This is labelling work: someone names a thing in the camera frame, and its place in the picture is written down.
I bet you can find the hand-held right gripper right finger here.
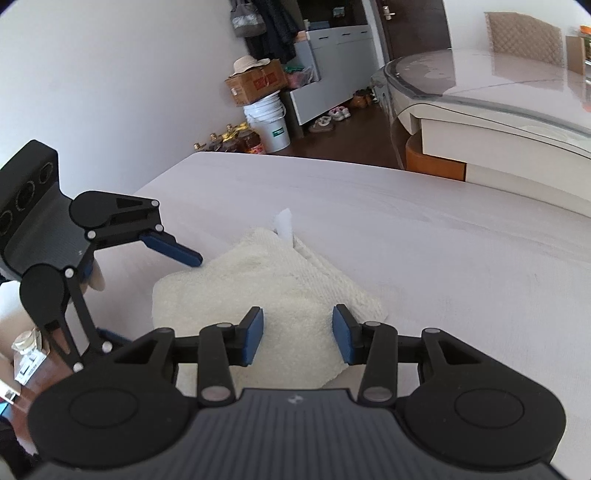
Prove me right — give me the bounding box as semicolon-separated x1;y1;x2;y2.
332;304;493;408

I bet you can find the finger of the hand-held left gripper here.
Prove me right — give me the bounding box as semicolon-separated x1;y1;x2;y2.
87;195;204;268
42;268;136;374

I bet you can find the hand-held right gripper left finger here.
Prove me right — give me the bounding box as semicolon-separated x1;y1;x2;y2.
110;305;266;408

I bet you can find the cream terry towel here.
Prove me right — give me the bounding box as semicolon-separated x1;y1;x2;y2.
151;208;392;400

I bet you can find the person's left hand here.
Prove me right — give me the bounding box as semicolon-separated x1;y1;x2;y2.
87;257;107;293

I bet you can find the white container with cap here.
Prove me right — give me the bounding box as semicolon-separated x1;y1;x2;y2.
11;330;47;384

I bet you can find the row of cooking oil bottles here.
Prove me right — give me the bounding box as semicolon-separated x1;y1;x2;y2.
193;121;266;155

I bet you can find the white plastic bucket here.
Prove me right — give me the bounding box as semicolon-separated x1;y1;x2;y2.
243;95;291;154

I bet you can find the brown cardboard box red print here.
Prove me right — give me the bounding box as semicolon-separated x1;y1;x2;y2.
225;59;289;108

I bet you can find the straw hat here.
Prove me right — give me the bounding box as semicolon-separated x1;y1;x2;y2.
231;54;271;77

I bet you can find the colourful clothes pile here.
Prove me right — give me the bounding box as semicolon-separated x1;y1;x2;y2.
283;65;315;89

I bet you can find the grey hanging bag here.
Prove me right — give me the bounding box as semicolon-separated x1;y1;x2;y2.
229;0;267;38

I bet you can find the dark hanging coat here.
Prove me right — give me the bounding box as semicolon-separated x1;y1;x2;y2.
245;0;300;65

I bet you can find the white cabinet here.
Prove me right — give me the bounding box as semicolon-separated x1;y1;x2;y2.
288;0;393;126

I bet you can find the glass-topped dining table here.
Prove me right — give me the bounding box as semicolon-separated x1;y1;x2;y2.
372;46;591;215

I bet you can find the dark wooden door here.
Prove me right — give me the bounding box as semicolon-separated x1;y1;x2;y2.
374;0;452;61

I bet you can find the plain cardboard box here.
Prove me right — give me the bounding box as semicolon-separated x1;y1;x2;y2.
566;34;587;75

